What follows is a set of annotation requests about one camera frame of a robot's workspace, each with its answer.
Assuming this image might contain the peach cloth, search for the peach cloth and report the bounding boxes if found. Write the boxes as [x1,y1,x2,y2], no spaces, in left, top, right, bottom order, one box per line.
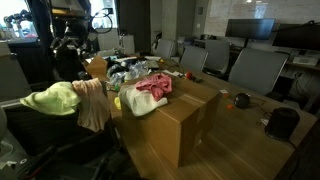
[71,78,112,133]

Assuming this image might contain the white box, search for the white box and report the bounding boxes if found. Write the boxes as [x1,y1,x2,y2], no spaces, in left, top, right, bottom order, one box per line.
[119,34,136,54]

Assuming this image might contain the large black monitor on stand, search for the large black monitor on stand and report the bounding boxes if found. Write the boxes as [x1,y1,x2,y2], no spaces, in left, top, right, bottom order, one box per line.
[225,18,276,48]

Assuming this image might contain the white panel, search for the white panel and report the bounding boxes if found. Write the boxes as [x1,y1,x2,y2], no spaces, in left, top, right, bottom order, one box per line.
[97,28,120,51]

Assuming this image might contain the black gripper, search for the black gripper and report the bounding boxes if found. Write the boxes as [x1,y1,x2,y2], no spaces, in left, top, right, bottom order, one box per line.
[49,21,98,58]

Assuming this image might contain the small open cardboard box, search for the small open cardboard box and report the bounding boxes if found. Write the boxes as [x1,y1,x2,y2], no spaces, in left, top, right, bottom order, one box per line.
[84,55,108,81]

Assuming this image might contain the white desk phone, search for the white desk phone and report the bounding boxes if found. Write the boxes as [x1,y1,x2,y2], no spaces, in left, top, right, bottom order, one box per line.
[292,54,319,66]

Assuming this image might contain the large brown cardboard box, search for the large brown cardboard box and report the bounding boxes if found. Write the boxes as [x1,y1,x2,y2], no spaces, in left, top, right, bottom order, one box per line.
[118,70,221,168]

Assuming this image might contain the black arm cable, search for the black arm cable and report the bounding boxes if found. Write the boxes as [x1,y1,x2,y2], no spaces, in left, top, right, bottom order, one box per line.
[91,7,115,35]

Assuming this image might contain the pink cloth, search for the pink cloth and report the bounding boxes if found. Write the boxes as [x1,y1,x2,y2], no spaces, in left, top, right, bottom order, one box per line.
[134,73,174,102]

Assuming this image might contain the white paper stack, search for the white paper stack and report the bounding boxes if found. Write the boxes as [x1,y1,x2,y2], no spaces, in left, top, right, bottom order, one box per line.
[144,55,161,69]

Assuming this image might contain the light green towel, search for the light green towel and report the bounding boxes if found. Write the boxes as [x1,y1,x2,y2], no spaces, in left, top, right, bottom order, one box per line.
[19,81,82,117]

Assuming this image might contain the grey panel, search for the grey panel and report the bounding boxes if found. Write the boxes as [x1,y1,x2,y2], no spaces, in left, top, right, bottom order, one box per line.
[0,54,33,103]

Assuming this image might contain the white towel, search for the white towel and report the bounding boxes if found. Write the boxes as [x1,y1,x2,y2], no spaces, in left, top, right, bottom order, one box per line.
[118,84,169,118]

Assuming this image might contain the yellow cloth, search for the yellow cloth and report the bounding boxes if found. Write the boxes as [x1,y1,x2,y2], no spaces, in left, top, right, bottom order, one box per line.
[113,96,123,110]

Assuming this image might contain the black cylinder speaker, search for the black cylinder speaker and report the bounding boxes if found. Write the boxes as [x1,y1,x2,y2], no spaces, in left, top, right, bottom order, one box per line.
[264,107,300,141]

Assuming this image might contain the dark desk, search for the dark desk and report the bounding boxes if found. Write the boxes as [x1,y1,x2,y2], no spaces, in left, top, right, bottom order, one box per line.
[6,38,46,78]

